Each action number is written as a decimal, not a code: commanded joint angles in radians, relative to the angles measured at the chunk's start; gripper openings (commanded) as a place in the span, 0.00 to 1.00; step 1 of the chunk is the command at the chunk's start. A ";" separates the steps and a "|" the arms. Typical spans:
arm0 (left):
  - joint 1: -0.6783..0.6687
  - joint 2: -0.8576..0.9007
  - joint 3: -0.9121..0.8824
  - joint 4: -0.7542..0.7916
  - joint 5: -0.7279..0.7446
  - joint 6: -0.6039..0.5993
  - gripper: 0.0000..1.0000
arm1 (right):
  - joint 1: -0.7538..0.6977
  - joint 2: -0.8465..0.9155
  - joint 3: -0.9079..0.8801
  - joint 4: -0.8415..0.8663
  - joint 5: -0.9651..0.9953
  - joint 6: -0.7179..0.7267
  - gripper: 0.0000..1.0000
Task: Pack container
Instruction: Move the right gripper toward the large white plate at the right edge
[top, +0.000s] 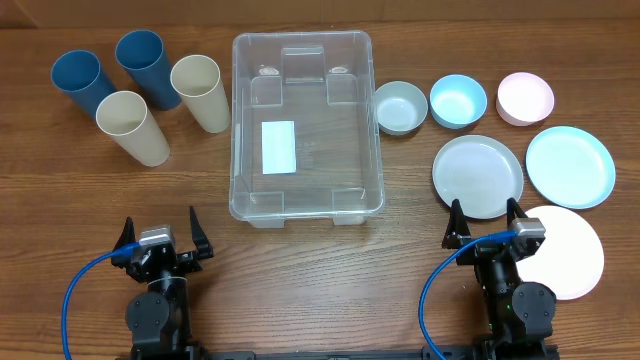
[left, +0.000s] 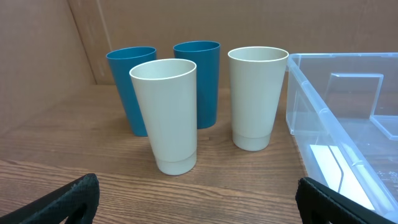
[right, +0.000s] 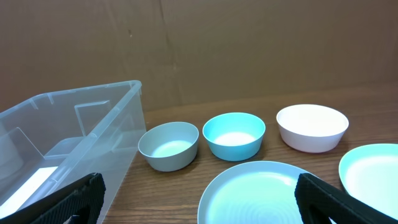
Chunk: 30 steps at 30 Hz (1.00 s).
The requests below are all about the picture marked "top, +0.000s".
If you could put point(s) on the blue cup far left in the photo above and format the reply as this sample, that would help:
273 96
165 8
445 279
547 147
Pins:
80 75

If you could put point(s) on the light blue plate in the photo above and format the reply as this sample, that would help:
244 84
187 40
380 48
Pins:
570 167

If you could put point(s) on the pink small bowl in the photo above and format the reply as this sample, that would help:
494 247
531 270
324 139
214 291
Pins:
524 98

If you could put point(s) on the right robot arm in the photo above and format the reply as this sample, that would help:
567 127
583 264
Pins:
520 313

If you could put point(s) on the clear plastic storage bin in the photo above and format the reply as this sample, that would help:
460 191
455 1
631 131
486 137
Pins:
324 82

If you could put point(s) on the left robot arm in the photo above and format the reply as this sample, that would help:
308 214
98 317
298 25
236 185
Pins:
159 318

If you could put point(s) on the blue cup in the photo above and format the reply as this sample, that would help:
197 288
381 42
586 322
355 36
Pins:
143 56
80 75

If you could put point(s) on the beige cup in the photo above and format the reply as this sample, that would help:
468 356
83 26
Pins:
197 80
126 118

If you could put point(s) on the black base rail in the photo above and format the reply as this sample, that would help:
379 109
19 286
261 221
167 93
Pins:
330 355

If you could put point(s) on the pink plate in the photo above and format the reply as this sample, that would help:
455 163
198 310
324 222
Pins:
570 260

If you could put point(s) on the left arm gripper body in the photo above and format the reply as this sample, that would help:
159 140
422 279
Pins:
188 263

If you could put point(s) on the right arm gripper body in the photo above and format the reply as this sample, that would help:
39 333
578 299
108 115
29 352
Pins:
488 267

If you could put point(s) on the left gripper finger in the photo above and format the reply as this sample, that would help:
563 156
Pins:
125 245
203 246

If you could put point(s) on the blue cup rear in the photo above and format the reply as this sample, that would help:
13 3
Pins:
143 56

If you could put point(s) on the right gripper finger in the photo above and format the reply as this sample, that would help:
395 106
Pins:
457 233
514 213

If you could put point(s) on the light blue small bowl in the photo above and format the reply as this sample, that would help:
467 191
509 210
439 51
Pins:
457 101

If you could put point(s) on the grey small bowl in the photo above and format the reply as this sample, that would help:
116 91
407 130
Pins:
401 107

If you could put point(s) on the grey plate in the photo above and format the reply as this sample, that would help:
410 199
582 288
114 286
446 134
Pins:
480 172

